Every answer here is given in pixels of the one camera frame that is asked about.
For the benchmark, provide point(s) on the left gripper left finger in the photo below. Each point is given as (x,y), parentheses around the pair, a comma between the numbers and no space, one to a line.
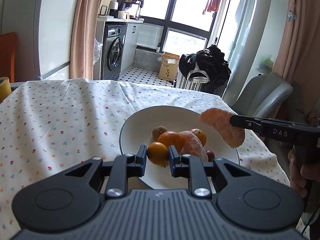
(121,169)

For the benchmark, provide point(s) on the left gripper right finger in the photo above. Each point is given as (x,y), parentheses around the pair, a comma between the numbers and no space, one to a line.
(190,167)

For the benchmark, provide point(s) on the peeled pomelo segment wide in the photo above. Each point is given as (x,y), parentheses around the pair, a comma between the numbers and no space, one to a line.
(192,145)

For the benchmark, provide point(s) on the large orange mandarin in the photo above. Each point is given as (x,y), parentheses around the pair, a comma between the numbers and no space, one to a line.
(170,138)

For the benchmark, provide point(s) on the peeled pomelo segment long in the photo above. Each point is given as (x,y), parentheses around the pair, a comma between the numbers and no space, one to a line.
(219,119)

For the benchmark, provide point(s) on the white kitchen cabinet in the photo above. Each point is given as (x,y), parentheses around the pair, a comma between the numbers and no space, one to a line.
(130,44)

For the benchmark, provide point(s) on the person's right hand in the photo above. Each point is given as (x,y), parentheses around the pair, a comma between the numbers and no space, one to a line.
(300,175)

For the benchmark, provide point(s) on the red plum in plate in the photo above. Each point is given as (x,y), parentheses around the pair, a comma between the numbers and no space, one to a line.
(210,155)

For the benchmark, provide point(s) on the orange in plate back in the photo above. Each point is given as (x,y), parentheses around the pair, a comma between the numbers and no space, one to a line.
(200,135)

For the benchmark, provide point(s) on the white plate blue rim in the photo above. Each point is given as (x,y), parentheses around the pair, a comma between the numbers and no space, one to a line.
(137,131)

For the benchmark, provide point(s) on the grey leather chair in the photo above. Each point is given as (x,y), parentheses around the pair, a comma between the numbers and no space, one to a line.
(262,96)

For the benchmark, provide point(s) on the pink right curtain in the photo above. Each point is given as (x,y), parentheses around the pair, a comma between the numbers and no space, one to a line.
(298,57)

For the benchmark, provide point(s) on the pink curtain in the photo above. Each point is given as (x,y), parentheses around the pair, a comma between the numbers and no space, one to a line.
(298,57)
(83,37)

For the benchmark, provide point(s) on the floral white tablecloth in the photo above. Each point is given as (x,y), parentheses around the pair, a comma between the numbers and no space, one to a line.
(49,126)

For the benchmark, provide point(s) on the cardboard box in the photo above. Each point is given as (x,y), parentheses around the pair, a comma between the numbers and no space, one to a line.
(169,67)

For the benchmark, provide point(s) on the black clothes pile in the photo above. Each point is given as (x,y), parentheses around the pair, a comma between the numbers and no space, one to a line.
(205,66)

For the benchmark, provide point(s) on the crumpled clear plastic bag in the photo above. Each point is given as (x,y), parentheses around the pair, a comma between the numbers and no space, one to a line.
(97,50)

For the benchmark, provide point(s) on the pink left curtain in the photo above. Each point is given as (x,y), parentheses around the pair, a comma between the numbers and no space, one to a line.
(83,37)

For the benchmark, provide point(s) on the grey washing machine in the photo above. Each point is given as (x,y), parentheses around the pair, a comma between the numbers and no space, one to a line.
(112,53)

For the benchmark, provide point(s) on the yellow tape roll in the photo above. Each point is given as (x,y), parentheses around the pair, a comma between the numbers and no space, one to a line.
(5,89)

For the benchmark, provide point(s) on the black dish rack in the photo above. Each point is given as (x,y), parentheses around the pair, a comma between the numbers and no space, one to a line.
(133,7)

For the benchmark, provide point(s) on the orange wooden chair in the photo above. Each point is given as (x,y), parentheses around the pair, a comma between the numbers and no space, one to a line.
(8,43)

